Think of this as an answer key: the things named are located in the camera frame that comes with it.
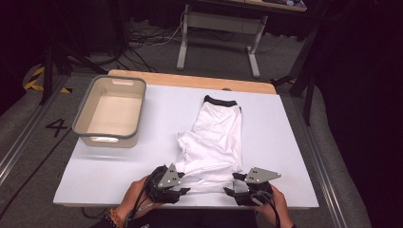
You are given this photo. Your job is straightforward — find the person's right hand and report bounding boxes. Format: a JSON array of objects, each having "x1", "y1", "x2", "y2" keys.
[{"x1": 253, "y1": 184, "x2": 290, "y2": 228}]

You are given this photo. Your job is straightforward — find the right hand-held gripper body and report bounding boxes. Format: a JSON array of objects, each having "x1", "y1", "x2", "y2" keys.
[{"x1": 234, "y1": 166, "x2": 282, "y2": 207}]

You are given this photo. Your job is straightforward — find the white table board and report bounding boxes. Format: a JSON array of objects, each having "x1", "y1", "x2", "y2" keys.
[{"x1": 52, "y1": 84, "x2": 319, "y2": 210}]

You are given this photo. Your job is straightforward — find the white shorts with black waistband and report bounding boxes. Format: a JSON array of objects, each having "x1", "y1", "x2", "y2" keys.
[{"x1": 175, "y1": 94, "x2": 244, "y2": 195}]

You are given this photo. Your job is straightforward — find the person's left hand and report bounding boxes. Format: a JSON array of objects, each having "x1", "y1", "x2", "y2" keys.
[{"x1": 113, "y1": 175, "x2": 163, "y2": 222}]

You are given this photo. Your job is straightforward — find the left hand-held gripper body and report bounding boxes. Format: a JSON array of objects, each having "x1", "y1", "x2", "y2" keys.
[{"x1": 146, "y1": 163, "x2": 184, "y2": 204}]

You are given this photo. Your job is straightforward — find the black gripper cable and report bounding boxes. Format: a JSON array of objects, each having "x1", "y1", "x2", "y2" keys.
[
  {"x1": 258, "y1": 193, "x2": 283, "y2": 228},
  {"x1": 127, "y1": 177, "x2": 153, "y2": 224}
]

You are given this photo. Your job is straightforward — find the black metal stand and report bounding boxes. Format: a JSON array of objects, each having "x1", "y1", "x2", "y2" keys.
[{"x1": 269, "y1": 18, "x2": 321, "y2": 126}]

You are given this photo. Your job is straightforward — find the bundle of floor cables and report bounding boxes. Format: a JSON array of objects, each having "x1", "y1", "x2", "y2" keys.
[{"x1": 117, "y1": 18, "x2": 188, "y2": 74}]

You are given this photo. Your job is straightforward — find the beige plastic basket grey rim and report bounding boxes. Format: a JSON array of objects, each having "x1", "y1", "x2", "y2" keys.
[{"x1": 71, "y1": 74, "x2": 147, "y2": 149}]

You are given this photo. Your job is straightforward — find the metal floor rail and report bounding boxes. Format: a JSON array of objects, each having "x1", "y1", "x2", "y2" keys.
[
  {"x1": 291, "y1": 94, "x2": 350, "y2": 228},
  {"x1": 0, "y1": 74, "x2": 69, "y2": 186}
]

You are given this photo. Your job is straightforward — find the black tripod stand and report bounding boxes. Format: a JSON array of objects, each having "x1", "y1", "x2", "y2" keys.
[{"x1": 39, "y1": 0, "x2": 108, "y2": 105}]

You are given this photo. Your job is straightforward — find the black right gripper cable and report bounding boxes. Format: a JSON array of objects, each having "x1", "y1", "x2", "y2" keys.
[{"x1": 258, "y1": 193, "x2": 283, "y2": 228}]

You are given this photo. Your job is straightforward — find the person's dark lap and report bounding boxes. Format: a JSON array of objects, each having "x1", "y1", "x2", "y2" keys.
[{"x1": 126, "y1": 208, "x2": 258, "y2": 228}]

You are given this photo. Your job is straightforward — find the beaded bracelets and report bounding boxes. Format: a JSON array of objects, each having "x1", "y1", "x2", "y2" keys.
[{"x1": 107, "y1": 208, "x2": 126, "y2": 228}]

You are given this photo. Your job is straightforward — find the white-legged desk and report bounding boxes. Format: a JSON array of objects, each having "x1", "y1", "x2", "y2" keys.
[{"x1": 176, "y1": 0, "x2": 308, "y2": 80}]

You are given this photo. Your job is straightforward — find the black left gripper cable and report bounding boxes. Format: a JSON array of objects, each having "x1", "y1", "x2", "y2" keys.
[{"x1": 127, "y1": 177, "x2": 153, "y2": 224}]

